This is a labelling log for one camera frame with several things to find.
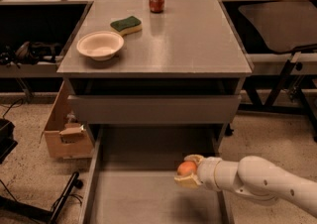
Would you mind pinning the open grey middle drawer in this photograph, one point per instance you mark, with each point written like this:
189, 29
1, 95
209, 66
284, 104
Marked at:
131, 178

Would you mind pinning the white paper bowl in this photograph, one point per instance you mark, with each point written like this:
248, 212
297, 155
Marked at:
100, 46

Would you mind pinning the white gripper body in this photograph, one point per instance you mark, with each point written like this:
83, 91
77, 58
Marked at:
206, 171

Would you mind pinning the black headset on shelf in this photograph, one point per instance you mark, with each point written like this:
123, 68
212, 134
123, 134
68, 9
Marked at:
31, 53

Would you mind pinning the black chair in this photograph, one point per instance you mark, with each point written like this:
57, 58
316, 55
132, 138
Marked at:
281, 38

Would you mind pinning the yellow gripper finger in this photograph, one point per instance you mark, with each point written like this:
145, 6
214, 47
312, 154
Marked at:
188, 181
197, 159

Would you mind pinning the grey drawer cabinet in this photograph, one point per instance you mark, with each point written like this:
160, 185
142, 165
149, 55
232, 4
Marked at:
189, 49

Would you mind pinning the green yellow sponge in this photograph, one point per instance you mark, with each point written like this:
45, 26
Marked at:
126, 26

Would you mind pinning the closed grey top drawer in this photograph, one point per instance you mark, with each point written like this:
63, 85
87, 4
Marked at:
149, 110

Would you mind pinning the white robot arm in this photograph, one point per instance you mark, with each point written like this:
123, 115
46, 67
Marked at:
252, 178

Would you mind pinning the black box at left edge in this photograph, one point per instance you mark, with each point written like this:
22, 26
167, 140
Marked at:
7, 142

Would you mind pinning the orange fruit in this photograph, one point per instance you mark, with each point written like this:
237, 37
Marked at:
187, 168

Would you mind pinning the cardboard box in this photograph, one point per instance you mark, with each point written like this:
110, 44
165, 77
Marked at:
66, 138

